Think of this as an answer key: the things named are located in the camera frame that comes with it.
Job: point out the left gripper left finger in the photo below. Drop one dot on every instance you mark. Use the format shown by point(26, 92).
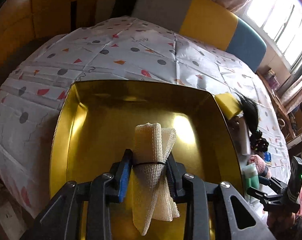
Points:
point(117, 187)

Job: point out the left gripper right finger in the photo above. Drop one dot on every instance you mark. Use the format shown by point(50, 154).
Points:
point(174, 174)

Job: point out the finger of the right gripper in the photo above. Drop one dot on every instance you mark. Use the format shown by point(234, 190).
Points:
point(275, 184)
point(261, 196)

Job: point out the pink fuzzy towel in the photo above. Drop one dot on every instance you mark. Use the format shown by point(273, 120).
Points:
point(261, 166)

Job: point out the green white soft bottle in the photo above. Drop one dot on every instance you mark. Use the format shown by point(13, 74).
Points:
point(251, 179)

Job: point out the cream mesh cloth roll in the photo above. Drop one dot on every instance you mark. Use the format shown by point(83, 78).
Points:
point(150, 193)

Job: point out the white foam block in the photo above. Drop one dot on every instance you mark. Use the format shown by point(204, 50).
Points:
point(241, 136)

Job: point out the black hair piece with beads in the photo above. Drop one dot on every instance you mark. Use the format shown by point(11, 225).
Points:
point(251, 117)

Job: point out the yellow sponge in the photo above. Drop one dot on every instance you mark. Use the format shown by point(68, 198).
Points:
point(228, 104)

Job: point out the gold tray box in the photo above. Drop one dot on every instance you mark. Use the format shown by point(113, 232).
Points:
point(101, 119)

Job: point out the wooden side desk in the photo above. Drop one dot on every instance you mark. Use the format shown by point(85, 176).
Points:
point(289, 123)

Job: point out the patterned white bed sheet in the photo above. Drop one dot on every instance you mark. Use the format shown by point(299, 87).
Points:
point(123, 48)

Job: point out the grey yellow blue headboard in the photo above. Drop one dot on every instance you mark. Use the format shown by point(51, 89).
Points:
point(208, 22)

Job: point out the window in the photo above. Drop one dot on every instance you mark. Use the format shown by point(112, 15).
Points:
point(280, 22)

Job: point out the wooden wardrobe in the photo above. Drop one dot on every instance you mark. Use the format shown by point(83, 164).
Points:
point(27, 24)

